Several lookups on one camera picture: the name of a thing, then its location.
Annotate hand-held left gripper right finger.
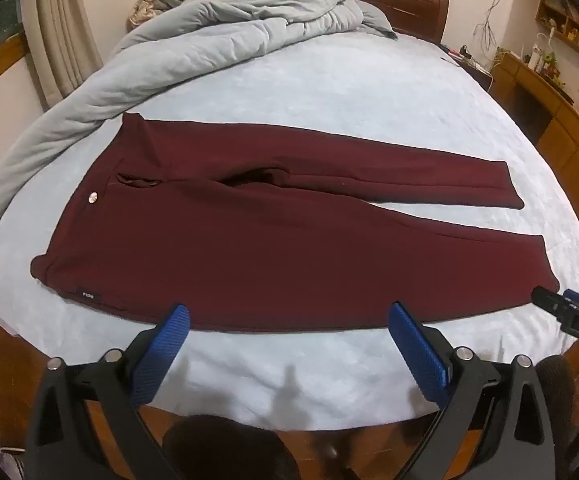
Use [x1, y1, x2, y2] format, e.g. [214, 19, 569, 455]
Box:
[387, 301, 556, 480]

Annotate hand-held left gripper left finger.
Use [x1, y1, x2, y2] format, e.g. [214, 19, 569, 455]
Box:
[24, 303, 192, 480]

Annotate maroon pants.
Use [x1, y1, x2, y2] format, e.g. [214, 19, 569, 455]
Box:
[30, 112, 556, 333]

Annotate wooden desk cabinet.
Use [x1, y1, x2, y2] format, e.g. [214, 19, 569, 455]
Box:
[489, 51, 579, 243]

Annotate small potted plant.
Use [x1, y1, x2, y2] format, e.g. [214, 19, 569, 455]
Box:
[543, 51, 564, 82]

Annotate dark nightstand with clutter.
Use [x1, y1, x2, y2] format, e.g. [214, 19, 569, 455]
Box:
[438, 44, 494, 92]

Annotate bed with white sheet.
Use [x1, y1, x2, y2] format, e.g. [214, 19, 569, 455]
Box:
[0, 30, 579, 427]

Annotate grey duvet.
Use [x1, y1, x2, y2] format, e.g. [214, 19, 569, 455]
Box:
[0, 0, 400, 292]

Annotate beige curtain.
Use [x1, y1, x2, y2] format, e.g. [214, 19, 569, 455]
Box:
[20, 0, 104, 112]

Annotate floral pillow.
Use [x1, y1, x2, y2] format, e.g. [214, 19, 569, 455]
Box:
[128, 0, 164, 32]

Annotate white wall cables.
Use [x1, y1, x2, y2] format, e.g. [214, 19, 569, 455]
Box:
[471, 0, 521, 70]

